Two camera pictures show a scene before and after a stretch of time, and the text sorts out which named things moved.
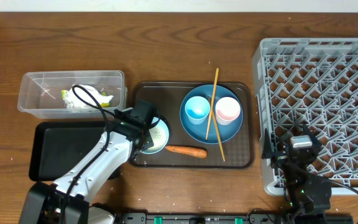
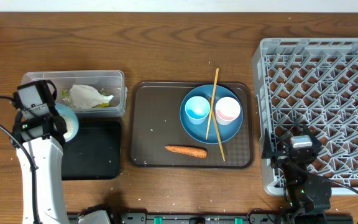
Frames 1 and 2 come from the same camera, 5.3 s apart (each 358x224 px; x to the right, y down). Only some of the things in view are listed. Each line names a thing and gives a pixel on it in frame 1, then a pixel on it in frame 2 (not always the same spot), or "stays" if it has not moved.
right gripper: [316, 145] stays
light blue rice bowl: [160, 135] to [70, 119]
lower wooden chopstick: [218, 133] stays
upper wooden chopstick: [213, 104] stays
